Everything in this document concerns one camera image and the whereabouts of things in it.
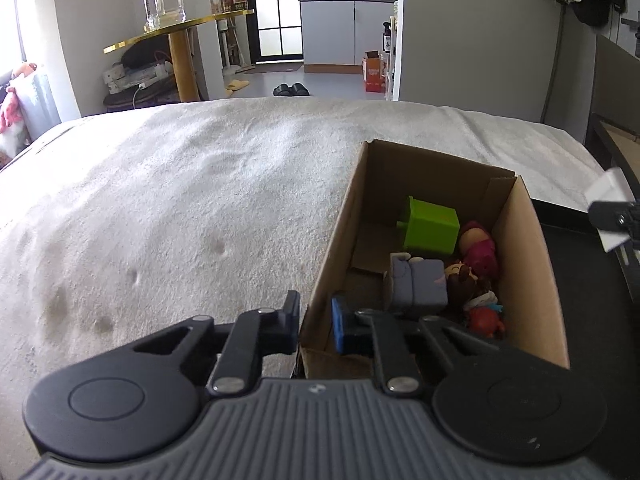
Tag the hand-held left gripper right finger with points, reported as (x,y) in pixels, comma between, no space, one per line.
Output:
(341,325)

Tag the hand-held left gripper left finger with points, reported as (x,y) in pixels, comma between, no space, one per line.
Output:
(290,317)

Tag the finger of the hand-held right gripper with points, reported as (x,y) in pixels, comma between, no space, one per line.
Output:
(620,217)

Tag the white object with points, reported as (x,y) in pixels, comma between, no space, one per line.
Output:
(610,185)

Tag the black tray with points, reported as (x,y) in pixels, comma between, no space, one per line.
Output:
(580,280)

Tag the grey block toy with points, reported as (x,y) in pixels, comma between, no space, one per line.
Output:
(420,285)

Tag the brown cardboard box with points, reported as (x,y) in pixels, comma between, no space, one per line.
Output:
(530,280)

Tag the brown toy figure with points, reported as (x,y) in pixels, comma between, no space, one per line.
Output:
(462,280)

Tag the green block toy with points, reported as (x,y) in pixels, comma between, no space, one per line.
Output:
(430,227)

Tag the red toy figure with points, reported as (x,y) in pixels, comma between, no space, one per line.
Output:
(485,320)

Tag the pink doll figure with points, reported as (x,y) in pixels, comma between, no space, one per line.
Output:
(480,255)

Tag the dark wooden bench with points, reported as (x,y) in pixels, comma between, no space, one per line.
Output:
(617,145)

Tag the white bed blanket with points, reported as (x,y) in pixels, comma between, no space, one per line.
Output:
(175,210)

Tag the black slipper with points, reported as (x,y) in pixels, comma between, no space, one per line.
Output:
(281,91)
(299,89)

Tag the orange cardboard box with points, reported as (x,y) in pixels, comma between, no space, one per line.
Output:
(374,75)

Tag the gold round table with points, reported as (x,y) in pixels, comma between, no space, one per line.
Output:
(182,70)

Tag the white power strip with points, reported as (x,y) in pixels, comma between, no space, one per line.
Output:
(135,79)

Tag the white kitchen cabinet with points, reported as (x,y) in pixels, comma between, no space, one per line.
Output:
(330,35)

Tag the dark spray bottle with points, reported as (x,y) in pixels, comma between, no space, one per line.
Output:
(387,40)

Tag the black framed glass door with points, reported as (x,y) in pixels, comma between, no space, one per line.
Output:
(280,15)

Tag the pink stuffed toy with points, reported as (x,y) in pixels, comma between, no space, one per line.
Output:
(12,115)

